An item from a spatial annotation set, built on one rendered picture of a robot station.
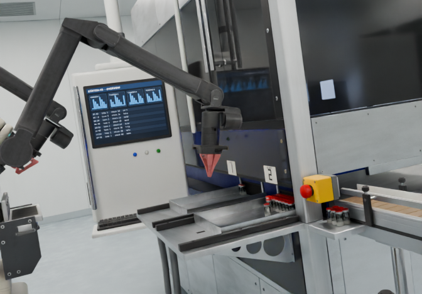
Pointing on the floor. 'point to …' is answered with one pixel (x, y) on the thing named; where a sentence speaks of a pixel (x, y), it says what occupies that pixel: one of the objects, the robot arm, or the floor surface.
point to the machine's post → (297, 129)
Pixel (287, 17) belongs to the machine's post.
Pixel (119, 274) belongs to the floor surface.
